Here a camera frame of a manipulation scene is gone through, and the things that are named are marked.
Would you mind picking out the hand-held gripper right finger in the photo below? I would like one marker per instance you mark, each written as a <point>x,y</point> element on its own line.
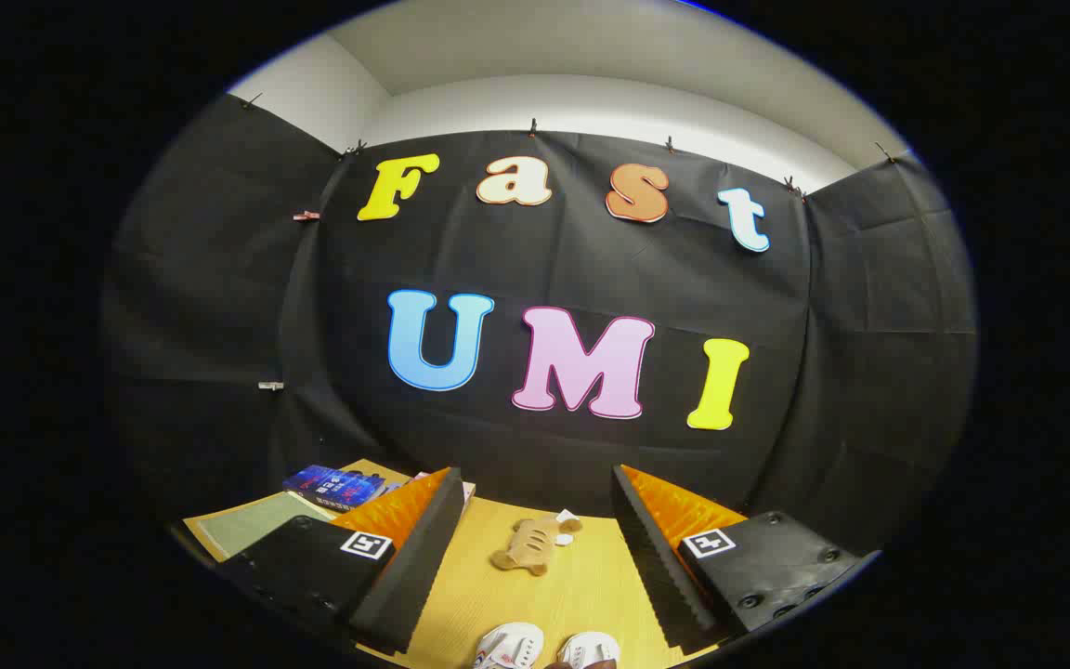
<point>660,567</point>

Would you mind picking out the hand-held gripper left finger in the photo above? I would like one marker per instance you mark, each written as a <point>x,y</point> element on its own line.
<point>414,567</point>

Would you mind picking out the white canvas shoe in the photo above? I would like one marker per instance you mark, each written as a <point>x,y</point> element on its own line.
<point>588,649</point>
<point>507,646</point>

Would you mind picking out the pink cover book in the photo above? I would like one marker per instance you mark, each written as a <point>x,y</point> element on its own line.
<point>468,492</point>

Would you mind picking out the dark blue book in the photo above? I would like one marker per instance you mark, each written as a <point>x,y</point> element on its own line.
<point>335,485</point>

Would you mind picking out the brown plush toy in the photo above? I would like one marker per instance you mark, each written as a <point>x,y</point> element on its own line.
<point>528,546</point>

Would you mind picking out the black backdrop cloth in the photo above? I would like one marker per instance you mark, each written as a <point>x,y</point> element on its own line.
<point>591,269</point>

